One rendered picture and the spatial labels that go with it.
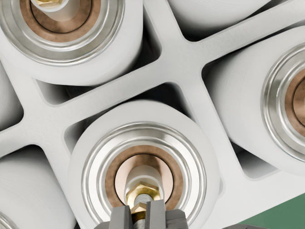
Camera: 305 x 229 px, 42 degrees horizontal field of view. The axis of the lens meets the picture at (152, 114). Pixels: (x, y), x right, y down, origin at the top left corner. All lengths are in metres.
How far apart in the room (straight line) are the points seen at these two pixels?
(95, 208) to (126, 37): 0.10
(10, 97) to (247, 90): 0.19
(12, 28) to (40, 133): 0.10
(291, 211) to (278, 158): 0.29
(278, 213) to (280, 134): 0.30
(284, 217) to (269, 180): 0.22
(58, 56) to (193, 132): 0.09
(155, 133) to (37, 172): 0.12
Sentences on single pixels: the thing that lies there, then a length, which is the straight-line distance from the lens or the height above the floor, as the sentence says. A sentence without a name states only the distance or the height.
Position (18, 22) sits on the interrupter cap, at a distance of 0.25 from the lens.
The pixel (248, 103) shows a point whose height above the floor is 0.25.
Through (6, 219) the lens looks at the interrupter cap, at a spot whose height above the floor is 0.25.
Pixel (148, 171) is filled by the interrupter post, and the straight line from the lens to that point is 0.22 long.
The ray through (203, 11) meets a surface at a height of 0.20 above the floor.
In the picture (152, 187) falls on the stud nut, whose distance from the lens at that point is 0.20.
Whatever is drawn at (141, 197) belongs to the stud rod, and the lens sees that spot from 0.20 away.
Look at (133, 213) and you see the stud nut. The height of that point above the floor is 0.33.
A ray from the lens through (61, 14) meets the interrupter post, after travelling 0.23.
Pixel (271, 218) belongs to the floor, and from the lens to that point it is 0.54.
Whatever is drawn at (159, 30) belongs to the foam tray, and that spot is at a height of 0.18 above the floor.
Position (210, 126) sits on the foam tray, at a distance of 0.32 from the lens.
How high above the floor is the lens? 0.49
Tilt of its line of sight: 86 degrees down
